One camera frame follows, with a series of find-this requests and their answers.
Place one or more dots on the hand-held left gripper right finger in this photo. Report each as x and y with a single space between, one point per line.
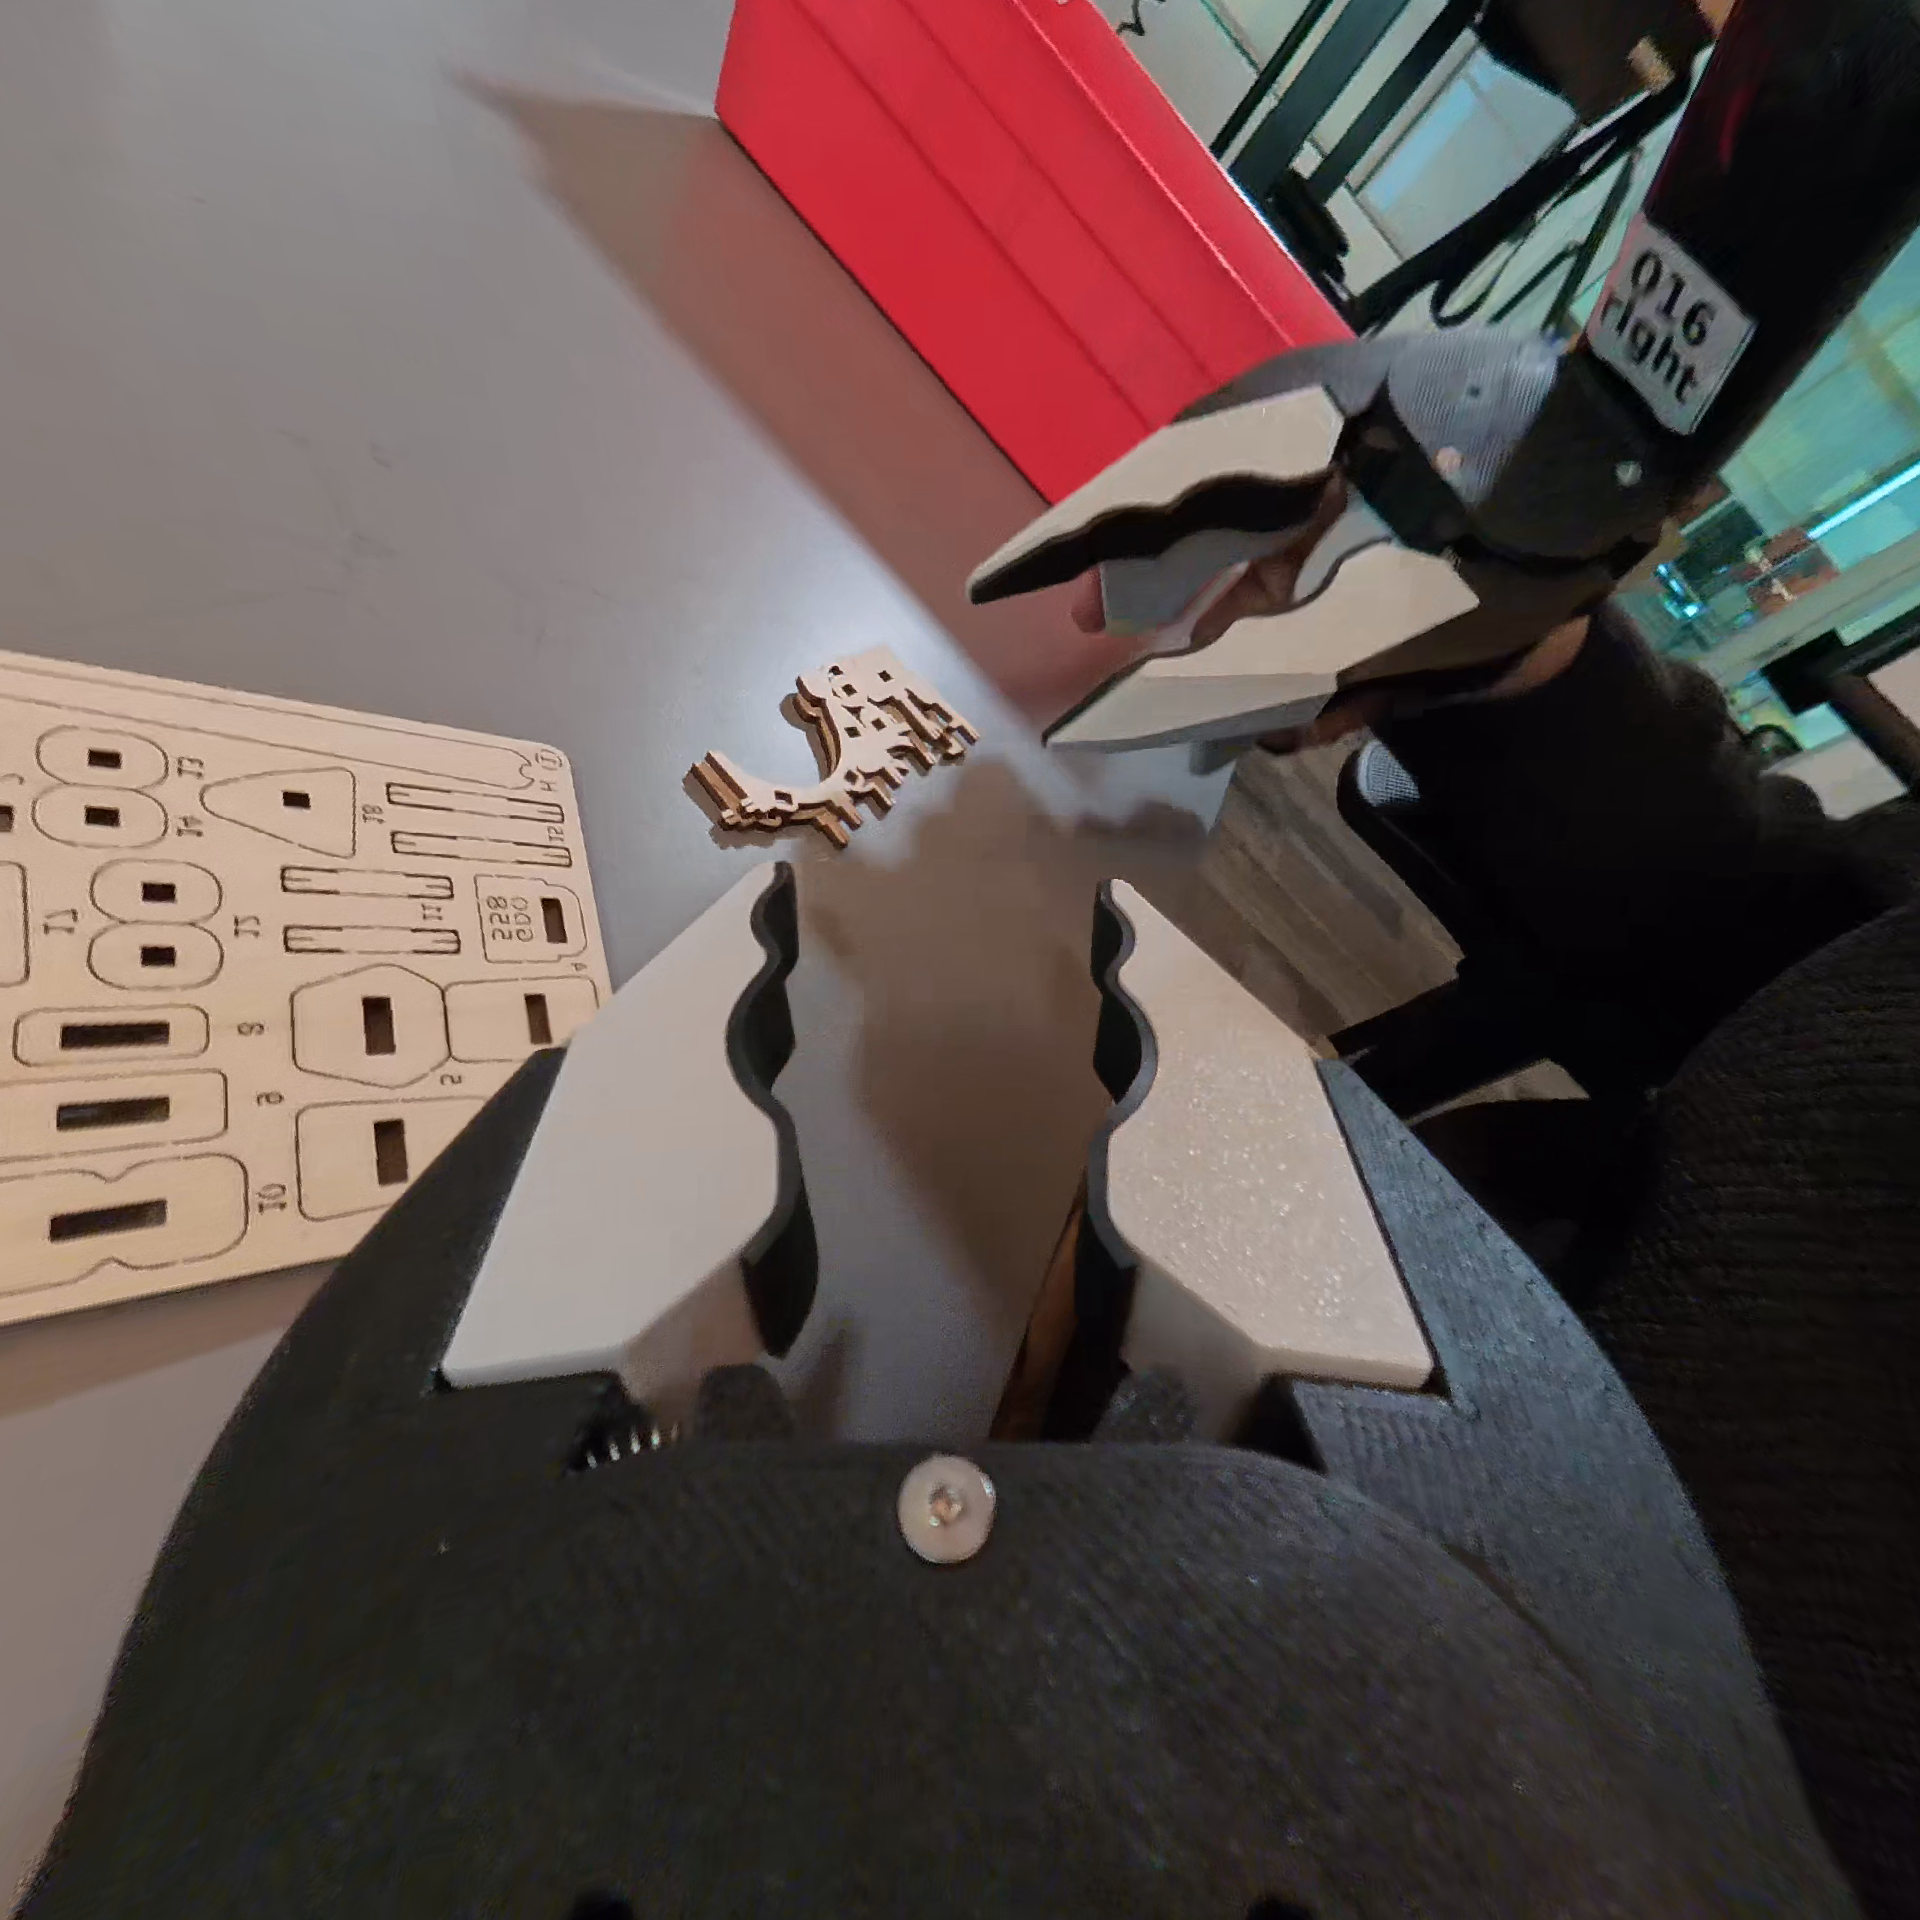
1276 1213

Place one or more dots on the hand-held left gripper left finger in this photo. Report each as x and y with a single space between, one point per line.
629 1171

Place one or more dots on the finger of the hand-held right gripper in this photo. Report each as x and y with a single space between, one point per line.
1200 463
1321 647

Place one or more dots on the wooden puzzle piece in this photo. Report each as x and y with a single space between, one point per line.
856 733

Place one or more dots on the person's right forearm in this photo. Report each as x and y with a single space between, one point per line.
1652 751

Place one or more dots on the grey desk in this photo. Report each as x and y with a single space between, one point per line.
375 377

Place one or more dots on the person's right hand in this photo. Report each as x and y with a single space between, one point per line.
1271 581

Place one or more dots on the red plastic bin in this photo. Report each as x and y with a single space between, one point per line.
1020 196

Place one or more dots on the wooden puzzle sheet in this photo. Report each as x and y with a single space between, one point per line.
225 976

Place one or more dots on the person's black sweater torso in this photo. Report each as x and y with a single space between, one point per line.
1770 1351

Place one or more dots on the black metal frame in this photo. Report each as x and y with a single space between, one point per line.
1501 151

